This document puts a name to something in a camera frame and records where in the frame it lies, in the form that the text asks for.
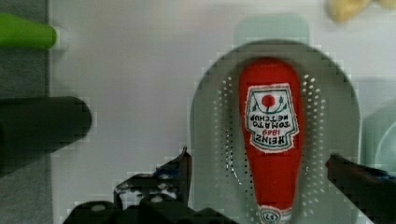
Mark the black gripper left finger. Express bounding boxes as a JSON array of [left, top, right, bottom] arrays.
[[113, 147, 192, 210]]

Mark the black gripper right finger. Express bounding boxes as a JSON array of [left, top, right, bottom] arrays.
[[325, 153, 396, 224]]

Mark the red ketchup bottle plush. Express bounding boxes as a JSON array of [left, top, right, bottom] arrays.
[[238, 58, 304, 224]]

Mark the green oval strainer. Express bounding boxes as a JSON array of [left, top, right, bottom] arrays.
[[191, 14, 361, 224]]

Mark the green round bowl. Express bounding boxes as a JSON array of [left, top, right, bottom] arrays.
[[361, 102, 396, 175]]

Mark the yellow banana peel toy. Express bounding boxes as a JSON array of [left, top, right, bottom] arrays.
[[327, 0, 396, 23]]

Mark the green cylinder object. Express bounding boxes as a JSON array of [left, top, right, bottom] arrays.
[[0, 12, 58, 49]]

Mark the large black cylinder post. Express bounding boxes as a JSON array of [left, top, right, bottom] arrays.
[[0, 96, 92, 176]]

